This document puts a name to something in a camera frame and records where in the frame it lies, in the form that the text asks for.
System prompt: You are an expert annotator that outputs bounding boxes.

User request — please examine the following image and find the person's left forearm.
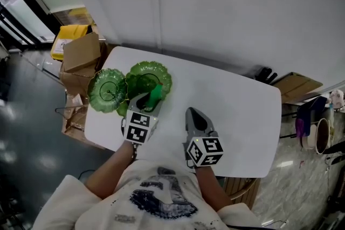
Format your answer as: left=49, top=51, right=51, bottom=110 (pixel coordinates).
left=85, top=141, right=137, bottom=200

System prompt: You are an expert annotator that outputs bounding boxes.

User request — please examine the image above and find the green tiered glass dish stand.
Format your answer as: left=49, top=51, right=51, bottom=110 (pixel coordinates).
left=87, top=60, right=173, bottom=118

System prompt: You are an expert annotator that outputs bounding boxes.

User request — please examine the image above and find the wooden chair dark seat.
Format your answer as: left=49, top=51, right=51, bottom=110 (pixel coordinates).
left=223, top=177, right=261, bottom=211

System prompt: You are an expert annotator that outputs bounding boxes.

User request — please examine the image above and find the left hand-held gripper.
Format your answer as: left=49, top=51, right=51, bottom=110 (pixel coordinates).
left=121, top=92, right=164, bottom=146

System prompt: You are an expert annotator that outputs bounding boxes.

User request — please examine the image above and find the person's right forearm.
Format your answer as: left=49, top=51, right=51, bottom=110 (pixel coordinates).
left=194, top=165, right=232, bottom=211

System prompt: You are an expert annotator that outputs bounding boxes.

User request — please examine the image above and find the pale fabric bundle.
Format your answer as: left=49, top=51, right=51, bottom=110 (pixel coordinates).
left=329, top=89, right=345, bottom=111

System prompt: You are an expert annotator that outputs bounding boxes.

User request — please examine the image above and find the checkered wrist strap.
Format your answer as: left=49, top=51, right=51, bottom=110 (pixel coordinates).
left=131, top=142, right=140, bottom=161

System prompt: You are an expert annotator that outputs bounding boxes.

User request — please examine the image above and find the white round tub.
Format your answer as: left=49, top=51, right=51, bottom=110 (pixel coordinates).
left=301, top=123, right=319, bottom=150

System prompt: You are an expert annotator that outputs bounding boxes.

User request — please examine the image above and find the black floor cable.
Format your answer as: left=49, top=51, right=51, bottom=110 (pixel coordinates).
left=78, top=169, right=95, bottom=180

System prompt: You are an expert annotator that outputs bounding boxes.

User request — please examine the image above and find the round glass-top table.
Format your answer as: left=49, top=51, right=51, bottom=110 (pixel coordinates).
left=315, top=117, right=332, bottom=155

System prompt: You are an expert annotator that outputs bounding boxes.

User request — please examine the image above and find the blue chair purple cloth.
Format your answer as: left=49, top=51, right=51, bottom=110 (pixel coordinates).
left=280, top=95, right=329, bottom=140

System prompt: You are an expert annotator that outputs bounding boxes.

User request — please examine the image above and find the large cardboard box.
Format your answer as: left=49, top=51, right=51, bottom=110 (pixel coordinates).
left=59, top=43, right=114, bottom=149

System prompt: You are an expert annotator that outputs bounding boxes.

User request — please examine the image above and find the white cable conduit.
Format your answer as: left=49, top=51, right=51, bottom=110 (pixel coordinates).
left=149, top=0, right=164, bottom=53

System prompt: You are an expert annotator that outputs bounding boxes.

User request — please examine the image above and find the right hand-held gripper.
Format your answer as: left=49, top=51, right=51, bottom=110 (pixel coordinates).
left=183, top=107, right=225, bottom=169

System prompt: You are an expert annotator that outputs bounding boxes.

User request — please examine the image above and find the person's white printed shirt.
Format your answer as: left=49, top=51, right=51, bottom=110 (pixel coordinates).
left=32, top=160, right=262, bottom=230

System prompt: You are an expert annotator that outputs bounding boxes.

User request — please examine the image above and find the small green bottle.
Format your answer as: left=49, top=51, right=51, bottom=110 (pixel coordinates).
left=144, top=83, right=164, bottom=113

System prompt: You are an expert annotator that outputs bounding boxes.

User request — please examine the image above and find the black framed glass door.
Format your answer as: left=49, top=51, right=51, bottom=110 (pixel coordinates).
left=0, top=0, right=52, bottom=49

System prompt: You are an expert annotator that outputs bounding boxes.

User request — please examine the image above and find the yellow lidded bin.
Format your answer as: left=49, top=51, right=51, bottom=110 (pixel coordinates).
left=51, top=24, right=94, bottom=60

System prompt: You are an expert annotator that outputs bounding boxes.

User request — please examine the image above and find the small open cardboard box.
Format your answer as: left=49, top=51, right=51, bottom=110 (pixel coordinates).
left=62, top=32, right=102, bottom=73

